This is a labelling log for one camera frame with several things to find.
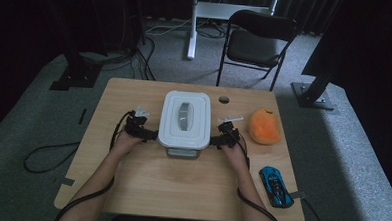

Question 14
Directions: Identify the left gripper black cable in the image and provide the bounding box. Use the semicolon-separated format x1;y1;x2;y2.
53;107;137;221

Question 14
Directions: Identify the small black strip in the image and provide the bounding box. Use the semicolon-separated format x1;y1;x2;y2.
77;107;88;126

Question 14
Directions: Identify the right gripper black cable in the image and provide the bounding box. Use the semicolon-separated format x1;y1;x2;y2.
227;126;288;221

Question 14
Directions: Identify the clear plastic container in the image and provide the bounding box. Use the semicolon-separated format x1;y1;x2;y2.
164;145;203;161

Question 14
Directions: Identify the black folding chair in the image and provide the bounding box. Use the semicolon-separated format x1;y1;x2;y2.
215;8;300;93

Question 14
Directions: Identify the black metal stand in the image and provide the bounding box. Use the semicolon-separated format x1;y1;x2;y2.
289;61;341;112
49;43;105;93

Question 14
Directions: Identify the white cable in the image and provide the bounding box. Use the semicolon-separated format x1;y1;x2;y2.
145;16;193;38

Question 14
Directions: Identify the thin black cable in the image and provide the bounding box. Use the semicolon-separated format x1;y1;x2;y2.
23;139;81;175
300;197;329;221

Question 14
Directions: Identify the person's right hand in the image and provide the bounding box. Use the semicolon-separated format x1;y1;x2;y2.
220;142;251;169

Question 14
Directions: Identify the white container lid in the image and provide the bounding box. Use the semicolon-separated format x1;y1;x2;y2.
156;89;213;151

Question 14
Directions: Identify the bundle of black cables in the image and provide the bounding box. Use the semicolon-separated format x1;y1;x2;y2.
78;33;158;82

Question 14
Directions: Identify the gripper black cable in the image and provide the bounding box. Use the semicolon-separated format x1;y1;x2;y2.
53;107;137;221
227;126;288;221

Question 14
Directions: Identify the orange plush toy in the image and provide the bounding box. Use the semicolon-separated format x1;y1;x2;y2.
247;107;283;147

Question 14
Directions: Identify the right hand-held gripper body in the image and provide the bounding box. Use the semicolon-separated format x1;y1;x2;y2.
216;115;244;151

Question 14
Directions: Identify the blue toy car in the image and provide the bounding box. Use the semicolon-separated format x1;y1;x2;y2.
257;165;297;210

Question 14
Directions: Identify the person's left hand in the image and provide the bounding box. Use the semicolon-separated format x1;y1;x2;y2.
110;130;145;158

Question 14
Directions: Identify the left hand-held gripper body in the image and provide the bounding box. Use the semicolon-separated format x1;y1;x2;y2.
125;105;149;139

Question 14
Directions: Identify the white desk frame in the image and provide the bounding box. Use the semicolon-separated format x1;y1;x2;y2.
185;0;280;64

